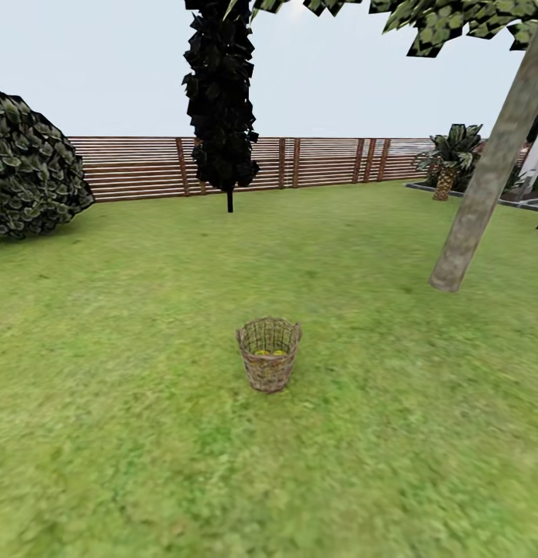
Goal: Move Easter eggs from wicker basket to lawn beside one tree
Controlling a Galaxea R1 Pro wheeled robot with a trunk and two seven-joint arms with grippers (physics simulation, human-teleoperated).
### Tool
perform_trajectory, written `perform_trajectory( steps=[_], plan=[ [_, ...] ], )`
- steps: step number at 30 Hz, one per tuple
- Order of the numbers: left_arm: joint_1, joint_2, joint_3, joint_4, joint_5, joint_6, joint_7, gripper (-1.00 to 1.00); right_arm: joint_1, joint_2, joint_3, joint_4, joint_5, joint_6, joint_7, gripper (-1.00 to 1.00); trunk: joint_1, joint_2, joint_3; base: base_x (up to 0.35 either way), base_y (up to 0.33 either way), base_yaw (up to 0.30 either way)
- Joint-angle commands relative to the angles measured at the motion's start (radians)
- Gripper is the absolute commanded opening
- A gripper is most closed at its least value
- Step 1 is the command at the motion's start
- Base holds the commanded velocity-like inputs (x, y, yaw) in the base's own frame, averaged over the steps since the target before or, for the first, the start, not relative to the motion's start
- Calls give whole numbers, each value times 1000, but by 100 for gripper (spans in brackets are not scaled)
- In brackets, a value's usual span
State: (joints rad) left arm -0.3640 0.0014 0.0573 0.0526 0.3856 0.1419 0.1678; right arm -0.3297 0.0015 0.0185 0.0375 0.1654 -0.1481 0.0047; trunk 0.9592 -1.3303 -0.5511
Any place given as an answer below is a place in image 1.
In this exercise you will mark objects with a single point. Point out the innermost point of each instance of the wicker basket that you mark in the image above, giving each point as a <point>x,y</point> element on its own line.
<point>268,374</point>

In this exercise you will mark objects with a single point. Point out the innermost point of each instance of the tree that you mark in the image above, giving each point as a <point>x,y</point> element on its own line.
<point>439,21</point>
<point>219,104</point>

